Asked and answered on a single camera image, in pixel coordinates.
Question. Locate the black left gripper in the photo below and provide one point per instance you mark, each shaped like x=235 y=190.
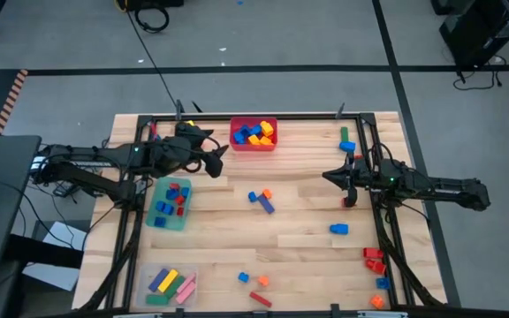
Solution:
x=175 y=156

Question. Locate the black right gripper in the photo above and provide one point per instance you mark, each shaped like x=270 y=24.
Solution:
x=374 y=176

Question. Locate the small blue block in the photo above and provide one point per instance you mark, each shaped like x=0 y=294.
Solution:
x=160 y=221
x=243 y=277
x=252 y=196
x=172 y=194
x=185 y=192
x=169 y=209
x=161 y=206

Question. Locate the long green block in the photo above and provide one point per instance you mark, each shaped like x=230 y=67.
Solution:
x=344 y=134
x=157 y=299
x=175 y=287

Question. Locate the small orange block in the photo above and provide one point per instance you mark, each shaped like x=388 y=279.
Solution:
x=267 y=194
x=377 y=301

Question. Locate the long dark blue block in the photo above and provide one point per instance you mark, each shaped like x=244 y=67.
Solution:
x=266 y=204

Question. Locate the long pink block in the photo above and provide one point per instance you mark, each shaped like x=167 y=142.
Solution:
x=186 y=282

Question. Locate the long yellow block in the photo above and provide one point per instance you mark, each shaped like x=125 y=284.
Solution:
x=168 y=281

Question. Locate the clear plastic bin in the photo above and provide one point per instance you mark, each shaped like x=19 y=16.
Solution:
x=142 y=274

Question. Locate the long red block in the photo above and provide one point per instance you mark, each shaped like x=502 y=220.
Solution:
x=260 y=299

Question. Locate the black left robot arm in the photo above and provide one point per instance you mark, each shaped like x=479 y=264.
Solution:
x=104 y=161

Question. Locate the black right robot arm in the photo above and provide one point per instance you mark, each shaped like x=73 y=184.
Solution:
x=449 y=190

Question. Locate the red plastic bin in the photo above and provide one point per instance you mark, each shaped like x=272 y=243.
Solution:
x=237 y=148

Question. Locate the red clip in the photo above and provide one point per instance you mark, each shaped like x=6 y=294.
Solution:
x=153 y=129

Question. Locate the green translucent plastic bin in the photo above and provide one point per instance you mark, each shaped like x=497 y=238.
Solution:
x=153 y=221

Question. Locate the black power adapter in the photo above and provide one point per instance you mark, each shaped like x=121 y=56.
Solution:
x=64 y=189

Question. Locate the black equipment rack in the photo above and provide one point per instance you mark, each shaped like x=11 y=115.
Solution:
x=484 y=31

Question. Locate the striped hazard strip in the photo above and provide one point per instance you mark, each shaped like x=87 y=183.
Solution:
x=10 y=101

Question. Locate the black side table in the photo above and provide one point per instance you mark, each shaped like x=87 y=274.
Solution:
x=2 y=199

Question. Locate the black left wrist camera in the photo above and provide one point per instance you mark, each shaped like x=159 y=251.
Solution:
x=190 y=132

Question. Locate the black aluminium table frame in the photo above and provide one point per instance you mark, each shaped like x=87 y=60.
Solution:
x=254 y=117

